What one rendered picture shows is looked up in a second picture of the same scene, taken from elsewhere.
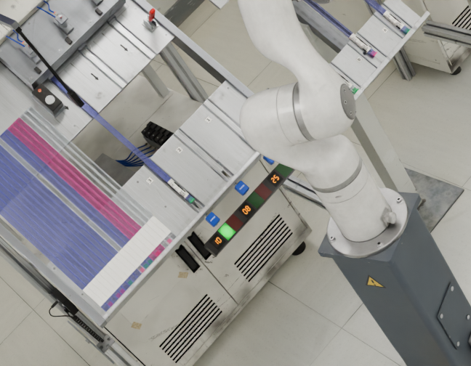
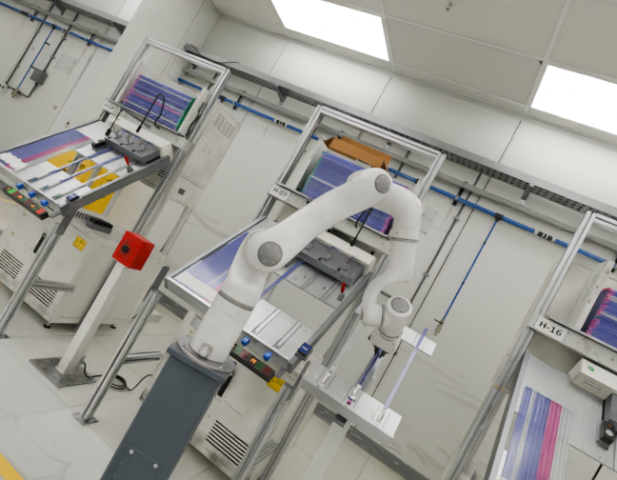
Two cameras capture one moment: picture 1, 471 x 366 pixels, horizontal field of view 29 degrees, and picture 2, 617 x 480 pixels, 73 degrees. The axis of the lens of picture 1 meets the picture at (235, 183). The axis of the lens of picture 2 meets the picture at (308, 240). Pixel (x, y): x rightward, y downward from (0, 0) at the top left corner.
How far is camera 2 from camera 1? 1.55 m
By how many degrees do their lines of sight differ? 54
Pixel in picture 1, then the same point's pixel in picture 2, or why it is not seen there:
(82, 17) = (334, 264)
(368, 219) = (202, 331)
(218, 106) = (297, 329)
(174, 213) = not seen: hidden behind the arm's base
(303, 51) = (297, 223)
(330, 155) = (240, 277)
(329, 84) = (277, 234)
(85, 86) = (299, 273)
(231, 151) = (269, 335)
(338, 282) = not seen: outside the picture
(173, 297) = not seen: hidden behind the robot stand
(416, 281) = (158, 401)
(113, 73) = (308, 283)
